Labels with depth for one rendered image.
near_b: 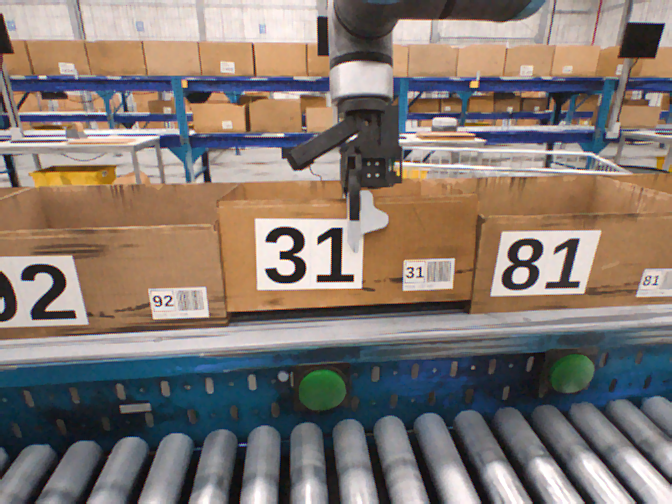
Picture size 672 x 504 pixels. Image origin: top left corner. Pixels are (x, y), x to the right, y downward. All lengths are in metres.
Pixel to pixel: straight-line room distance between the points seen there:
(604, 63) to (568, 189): 5.32
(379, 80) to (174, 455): 0.59
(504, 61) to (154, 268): 5.34
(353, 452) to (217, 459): 0.19
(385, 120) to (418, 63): 4.69
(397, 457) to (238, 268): 0.35
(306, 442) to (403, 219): 0.36
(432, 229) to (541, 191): 0.44
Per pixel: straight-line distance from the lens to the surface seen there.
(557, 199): 1.05
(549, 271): 0.73
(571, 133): 5.83
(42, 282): 0.70
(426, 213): 0.62
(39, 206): 0.99
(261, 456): 0.64
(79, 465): 0.72
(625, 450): 0.76
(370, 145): 0.60
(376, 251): 0.62
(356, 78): 0.59
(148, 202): 0.92
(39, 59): 5.74
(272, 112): 4.84
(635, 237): 0.79
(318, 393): 0.63
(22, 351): 0.72
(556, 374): 0.74
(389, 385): 0.70
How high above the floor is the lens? 1.22
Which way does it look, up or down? 22 degrees down
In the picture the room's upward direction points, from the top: straight up
